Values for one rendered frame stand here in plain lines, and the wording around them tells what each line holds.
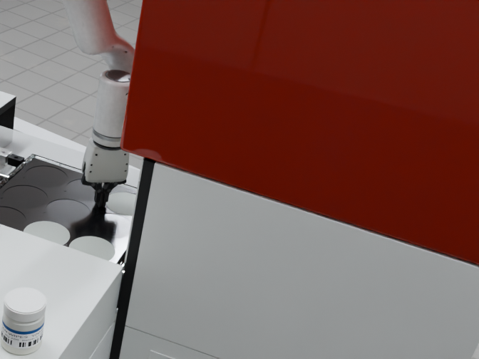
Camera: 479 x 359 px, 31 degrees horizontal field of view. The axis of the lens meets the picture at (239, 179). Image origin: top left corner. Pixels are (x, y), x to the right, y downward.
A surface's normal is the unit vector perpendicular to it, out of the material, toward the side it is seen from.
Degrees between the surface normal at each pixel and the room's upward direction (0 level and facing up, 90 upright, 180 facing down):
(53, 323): 0
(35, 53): 0
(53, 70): 0
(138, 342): 90
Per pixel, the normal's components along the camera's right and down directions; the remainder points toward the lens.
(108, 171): 0.34, 0.59
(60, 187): 0.21, -0.85
